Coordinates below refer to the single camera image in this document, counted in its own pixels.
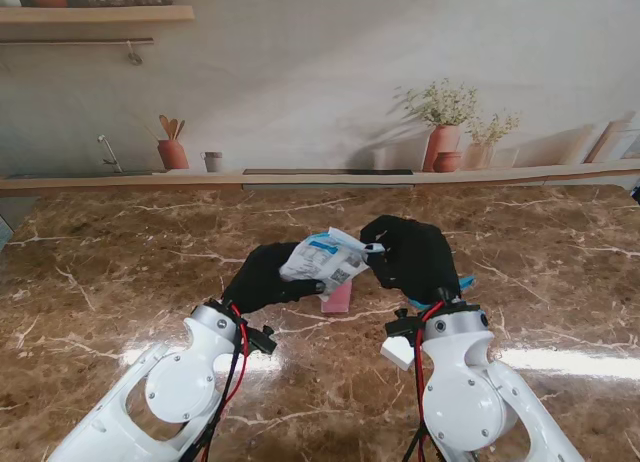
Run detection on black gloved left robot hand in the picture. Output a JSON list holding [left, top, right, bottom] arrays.
[[221, 241, 326, 316]]

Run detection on blue plastic bag clip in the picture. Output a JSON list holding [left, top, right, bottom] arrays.
[[407, 274, 476, 311]]

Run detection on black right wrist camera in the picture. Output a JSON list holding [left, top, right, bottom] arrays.
[[383, 307, 426, 337]]

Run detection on metal faucet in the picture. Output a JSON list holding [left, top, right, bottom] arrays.
[[97, 134, 124, 174]]

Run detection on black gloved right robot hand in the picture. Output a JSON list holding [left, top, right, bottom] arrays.
[[359, 214, 461, 306]]

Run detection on blue white seasoning bag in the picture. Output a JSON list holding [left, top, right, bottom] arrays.
[[278, 226, 386, 303]]

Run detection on pink seasoning bottle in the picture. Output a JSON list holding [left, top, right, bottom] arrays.
[[321, 279, 353, 316]]

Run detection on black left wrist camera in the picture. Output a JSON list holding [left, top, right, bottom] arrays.
[[247, 324, 278, 354]]

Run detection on pale vase with flowers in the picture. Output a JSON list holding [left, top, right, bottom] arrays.
[[464, 112, 521, 171]]

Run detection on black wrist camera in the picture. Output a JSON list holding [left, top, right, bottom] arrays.
[[247, 324, 278, 354], [383, 307, 426, 337]]

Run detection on red black arm cables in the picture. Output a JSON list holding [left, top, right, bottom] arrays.
[[399, 301, 446, 462], [189, 304, 251, 462]]

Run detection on red black right arm cables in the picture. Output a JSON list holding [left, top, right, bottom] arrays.
[[399, 301, 446, 462]]

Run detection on terracotta utensil pot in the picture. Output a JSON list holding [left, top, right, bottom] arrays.
[[157, 114, 190, 171]]

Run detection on red black left arm cables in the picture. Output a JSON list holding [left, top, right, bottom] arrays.
[[189, 304, 251, 462]]

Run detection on wooden wall shelf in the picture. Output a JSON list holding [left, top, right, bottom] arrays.
[[0, 4, 195, 28]]

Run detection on terracotta vase with flowers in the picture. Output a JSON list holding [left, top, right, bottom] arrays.
[[399, 79, 479, 173]]

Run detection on metal hanging rail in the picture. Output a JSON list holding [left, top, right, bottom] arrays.
[[0, 36, 155, 66]]

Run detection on small round terracotta pot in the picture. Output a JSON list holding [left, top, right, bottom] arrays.
[[432, 150, 464, 174]]

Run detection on white square bottle cap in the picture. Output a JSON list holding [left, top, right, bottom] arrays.
[[379, 335, 416, 371]]

